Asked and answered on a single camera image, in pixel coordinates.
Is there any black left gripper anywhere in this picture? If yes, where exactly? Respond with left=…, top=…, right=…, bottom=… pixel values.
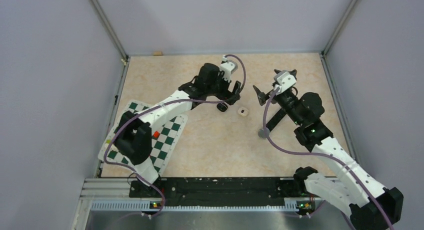
left=205, top=70, right=240, bottom=105

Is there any cream earbud charging case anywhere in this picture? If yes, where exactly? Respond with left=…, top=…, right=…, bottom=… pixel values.
left=237, top=107, right=249, bottom=117

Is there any black earbud charging case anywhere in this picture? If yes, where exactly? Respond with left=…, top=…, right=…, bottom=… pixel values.
left=216, top=103, right=229, bottom=112

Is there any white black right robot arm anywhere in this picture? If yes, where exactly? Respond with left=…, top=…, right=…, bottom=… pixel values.
left=268, top=70, right=404, bottom=229

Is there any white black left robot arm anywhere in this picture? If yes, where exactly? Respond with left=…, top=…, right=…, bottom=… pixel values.
left=111, top=60, right=244, bottom=197

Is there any green white chessboard mat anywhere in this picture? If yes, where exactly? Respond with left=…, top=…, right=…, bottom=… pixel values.
left=97, top=100, right=188, bottom=177

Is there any red hexagonal block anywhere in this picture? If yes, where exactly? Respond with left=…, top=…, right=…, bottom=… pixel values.
left=153, top=131, right=160, bottom=138

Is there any wooden block in corner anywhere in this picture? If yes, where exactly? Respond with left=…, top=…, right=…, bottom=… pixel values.
left=152, top=51, right=163, bottom=56

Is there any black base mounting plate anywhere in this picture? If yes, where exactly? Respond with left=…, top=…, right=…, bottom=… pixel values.
left=129, top=177, right=318, bottom=207

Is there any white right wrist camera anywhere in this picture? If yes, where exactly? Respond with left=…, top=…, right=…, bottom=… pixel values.
left=273, top=74, right=297, bottom=95

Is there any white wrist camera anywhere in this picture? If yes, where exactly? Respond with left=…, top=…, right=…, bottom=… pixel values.
left=273, top=74, right=297, bottom=95
left=219, top=56, right=238, bottom=83

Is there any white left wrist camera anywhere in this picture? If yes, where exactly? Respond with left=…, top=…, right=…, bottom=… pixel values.
left=219, top=56, right=238, bottom=83

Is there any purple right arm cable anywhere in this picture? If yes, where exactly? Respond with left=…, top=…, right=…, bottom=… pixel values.
left=262, top=87, right=395, bottom=230

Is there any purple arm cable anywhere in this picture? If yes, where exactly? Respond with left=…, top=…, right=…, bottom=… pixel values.
left=103, top=54, right=247, bottom=220
left=262, top=87, right=395, bottom=230

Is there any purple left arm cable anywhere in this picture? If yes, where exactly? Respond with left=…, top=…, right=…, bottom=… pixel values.
left=103, top=54, right=247, bottom=220

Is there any aluminium front rail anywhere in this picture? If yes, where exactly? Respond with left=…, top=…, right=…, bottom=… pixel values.
left=71, top=177, right=393, bottom=230

